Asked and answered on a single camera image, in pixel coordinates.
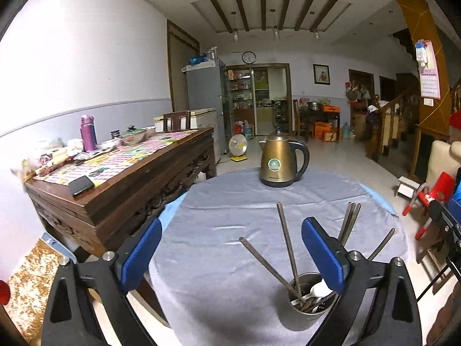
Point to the white ceramic spoon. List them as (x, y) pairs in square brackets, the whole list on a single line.
[(313, 288)]

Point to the white small step stool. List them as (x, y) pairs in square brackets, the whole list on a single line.
[(407, 188)]

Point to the framed wall picture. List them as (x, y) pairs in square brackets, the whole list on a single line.
[(321, 74)]

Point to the dark wooden dining table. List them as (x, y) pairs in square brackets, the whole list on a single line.
[(330, 114)]

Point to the small yellow desk fan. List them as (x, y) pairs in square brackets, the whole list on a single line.
[(238, 145)]

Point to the orange box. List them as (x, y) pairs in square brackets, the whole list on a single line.
[(320, 128)]

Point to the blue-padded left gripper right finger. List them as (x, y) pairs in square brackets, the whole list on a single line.
[(381, 292)]

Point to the grey table cloth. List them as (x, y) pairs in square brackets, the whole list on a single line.
[(214, 292)]

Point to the black phone on sideboard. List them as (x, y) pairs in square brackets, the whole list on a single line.
[(80, 185)]

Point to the steel utensil holder cup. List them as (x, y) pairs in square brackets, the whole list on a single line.
[(302, 316)]

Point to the pink wall calendar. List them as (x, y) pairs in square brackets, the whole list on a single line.
[(428, 70)]

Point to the gold electric kettle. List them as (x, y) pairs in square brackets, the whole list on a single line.
[(284, 160)]

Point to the purple water bottle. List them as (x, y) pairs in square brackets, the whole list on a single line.
[(87, 132)]

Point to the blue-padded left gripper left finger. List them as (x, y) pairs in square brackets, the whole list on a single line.
[(69, 316)]

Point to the red plastic chair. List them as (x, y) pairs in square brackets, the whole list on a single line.
[(441, 191)]

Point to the metal chopstick in cup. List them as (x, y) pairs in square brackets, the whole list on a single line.
[(269, 268)]

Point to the metal chopstick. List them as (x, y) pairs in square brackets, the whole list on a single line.
[(352, 221), (345, 221), (288, 241), (269, 268), (382, 245)]

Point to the dark carved wooden sideboard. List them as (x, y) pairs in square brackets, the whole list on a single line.
[(102, 218)]

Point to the grey refrigerator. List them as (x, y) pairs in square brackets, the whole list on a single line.
[(208, 89)]

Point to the round wall clock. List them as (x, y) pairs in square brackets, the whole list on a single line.
[(248, 57)]

